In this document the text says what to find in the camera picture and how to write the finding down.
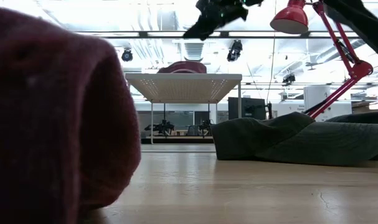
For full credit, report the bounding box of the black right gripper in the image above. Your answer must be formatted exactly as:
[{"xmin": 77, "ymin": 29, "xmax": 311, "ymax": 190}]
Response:
[{"xmin": 182, "ymin": 0, "xmax": 266, "ymax": 42}]

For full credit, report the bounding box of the dark green cloth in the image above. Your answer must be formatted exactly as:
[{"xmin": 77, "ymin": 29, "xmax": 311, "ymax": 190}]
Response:
[{"xmin": 210, "ymin": 111, "xmax": 378, "ymax": 167}]

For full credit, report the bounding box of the black overhead beam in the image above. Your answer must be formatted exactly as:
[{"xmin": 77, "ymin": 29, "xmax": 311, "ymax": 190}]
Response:
[{"xmin": 75, "ymin": 30, "xmax": 364, "ymax": 39}]

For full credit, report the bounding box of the white perforated metal shelf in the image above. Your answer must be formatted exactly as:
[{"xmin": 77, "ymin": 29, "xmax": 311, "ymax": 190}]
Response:
[{"xmin": 125, "ymin": 73, "xmax": 243, "ymax": 146}]

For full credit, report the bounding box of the black computer monitor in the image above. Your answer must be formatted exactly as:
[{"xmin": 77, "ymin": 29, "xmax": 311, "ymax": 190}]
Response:
[{"xmin": 227, "ymin": 96, "xmax": 267, "ymax": 121}]

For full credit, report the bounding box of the red desk lamp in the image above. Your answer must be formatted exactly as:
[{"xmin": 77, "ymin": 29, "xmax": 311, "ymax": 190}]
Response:
[{"xmin": 269, "ymin": 0, "xmax": 374, "ymax": 121}]

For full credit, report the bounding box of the white pillar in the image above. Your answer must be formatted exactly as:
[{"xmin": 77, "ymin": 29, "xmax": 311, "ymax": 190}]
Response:
[{"xmin": 303, "ymin": 85, "xmax": 332, "ymax": 122}]

